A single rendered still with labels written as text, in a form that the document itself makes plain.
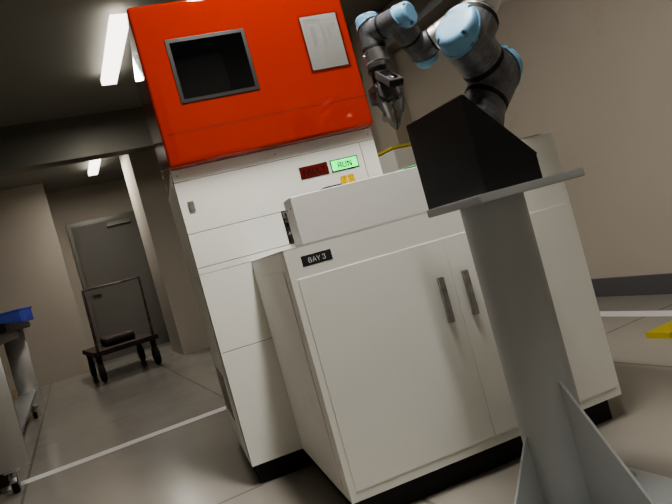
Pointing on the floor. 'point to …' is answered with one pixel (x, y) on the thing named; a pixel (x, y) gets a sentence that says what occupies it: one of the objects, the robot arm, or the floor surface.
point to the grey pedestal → (542, 362)
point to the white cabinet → (418, 350)
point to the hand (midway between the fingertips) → (397, 124)
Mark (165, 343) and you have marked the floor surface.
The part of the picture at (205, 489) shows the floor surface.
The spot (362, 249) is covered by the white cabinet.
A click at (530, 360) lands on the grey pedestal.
